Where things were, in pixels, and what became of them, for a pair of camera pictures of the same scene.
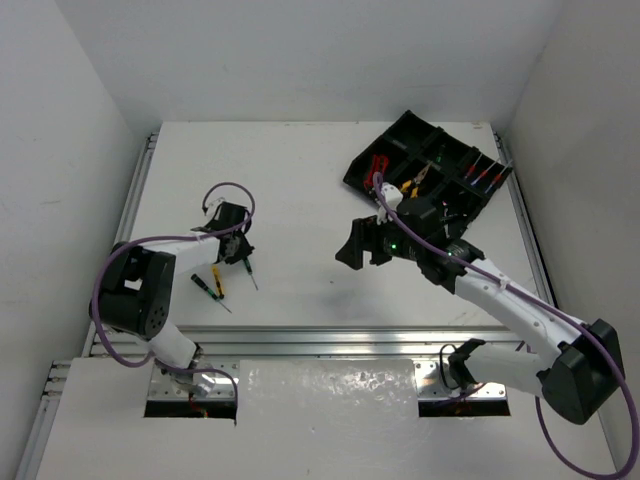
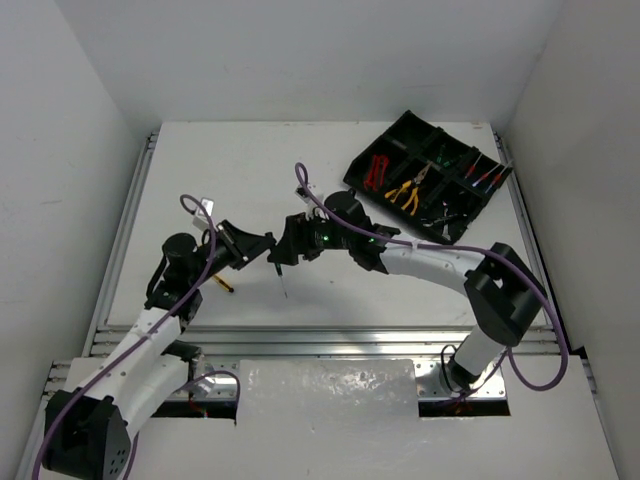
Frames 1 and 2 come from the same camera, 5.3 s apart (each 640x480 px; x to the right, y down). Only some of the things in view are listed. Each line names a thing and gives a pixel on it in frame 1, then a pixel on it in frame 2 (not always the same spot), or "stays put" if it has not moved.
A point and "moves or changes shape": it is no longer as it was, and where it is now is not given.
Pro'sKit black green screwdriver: x=439 y=157 stays put
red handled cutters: x=379 y=164 stays put
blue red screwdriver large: x=497 y=178 stays put
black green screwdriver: x=249 y=269 -> x=448 y=163
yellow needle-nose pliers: x=415 y=182 stays put
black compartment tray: x=427 y=161 stays put
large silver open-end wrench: x=452 y=215 stays put
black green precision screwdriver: x=208 y=290 -> x=280 y=273
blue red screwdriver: x=472 y=167 stays put
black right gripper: x=364 y=236 -> x=292 y=242
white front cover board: x=296 y=419 stays put
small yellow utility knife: x=215 y=270 moves or changes shape
